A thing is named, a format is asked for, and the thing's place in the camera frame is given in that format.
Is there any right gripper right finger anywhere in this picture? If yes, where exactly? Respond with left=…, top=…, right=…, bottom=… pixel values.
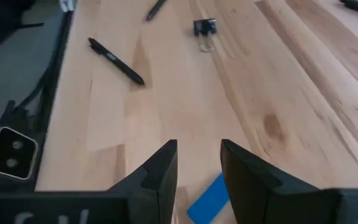
left=219, top=139, right=343, bottom=224

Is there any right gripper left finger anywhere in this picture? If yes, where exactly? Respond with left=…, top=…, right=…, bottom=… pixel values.
left=106, top=139, right=179, bottom=224

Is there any blue eraser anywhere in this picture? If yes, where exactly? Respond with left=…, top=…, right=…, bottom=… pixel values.
left=186, top=172, right=231, bottom=224

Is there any black binder clip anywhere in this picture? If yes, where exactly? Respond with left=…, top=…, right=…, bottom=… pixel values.
left=193, top=18, right=218, bottom=53

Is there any black camera with silver rim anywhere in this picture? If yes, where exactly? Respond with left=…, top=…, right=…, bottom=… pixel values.
left=0, top=99, right=40, bottom=200

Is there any black aluminium table frame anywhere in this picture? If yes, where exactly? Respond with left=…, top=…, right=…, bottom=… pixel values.
left=34, top=9, right=76, bottom=190

